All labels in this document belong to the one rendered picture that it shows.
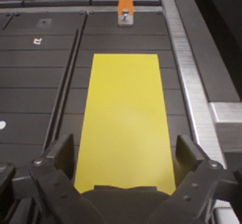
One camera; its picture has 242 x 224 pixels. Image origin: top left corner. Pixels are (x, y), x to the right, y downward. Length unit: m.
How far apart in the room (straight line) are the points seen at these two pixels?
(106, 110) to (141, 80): 0.05
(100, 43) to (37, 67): 0.09
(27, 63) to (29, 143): 0.12
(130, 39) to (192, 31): 0.12
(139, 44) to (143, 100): 0.12
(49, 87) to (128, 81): 0.10
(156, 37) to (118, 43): 0.06
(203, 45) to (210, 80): 0.08
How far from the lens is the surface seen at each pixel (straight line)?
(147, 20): 0.34
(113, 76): 0.18
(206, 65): 0.28
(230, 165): 0.47
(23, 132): 0.20
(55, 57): 0.26
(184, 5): 0.41
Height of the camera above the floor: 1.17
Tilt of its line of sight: 56 degrees down
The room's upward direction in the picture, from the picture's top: 1 degrees counter-clockwise
